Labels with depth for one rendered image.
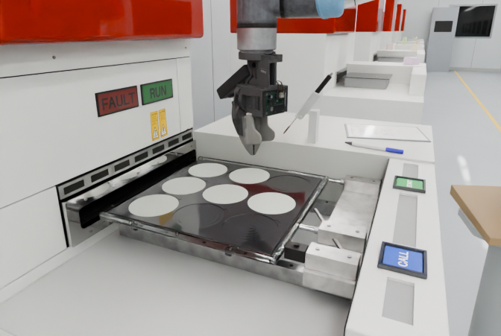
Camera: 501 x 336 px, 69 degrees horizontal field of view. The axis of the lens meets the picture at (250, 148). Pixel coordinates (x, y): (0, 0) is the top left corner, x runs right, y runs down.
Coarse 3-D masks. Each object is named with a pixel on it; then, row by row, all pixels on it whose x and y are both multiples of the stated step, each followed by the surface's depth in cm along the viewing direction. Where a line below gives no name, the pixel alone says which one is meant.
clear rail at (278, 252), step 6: (324, 180) 86; (318, 186) 82; (324, 186) 84; (318, 192) 80; (312, 198) 77; (306, 204) 74; (312, 204) 75; (306, 210) 72; (300, 216) 69; (294, 222) 67; (300, 222) 68; (294, 228) 65; (288, 234) 63; (294, 234) 64; (282, 240) 62; (288, 240) 62; (282, 246) 60; (276, 252) 58; (282, 252) 59; (276, 258) 57
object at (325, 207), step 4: (316, 200) 87; (320, 200) 87; (324, 200) 87; (328, 200) 87; (316, 204) 87; (320, 204) 87; (324, 204) 86; (328, 204) 86; (332, 204) 86; (312, 208) 88; (316, 208) 87; (320, 208) 87; (324, 208) 86; (328, 208) 86; (332, 208) 86; (320, 212) 87; (324, 212) 87; (328, 212) 86; (332, 212) 86
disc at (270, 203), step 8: (272, 192) 80; (248, 200) 76; (256, 200) 76; (264, 200) 76; (272, 200) 76; (280, 200) 76; (288, 200) 76; (256, 208) 73; (264, 208) 73; (272, 208) 73; (280, 208) 73; (288, 208) 73
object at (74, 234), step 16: (192, 144) 103; (160, 160) 90; (192, 160) 106; (128, 176) 80; (80, 192) 70; (96, 192) 72; (64, 208) 66; (80, 208) 69; (64, 224) 68; (80, 224) 70; (96, 224) 74; (80, 240) 70
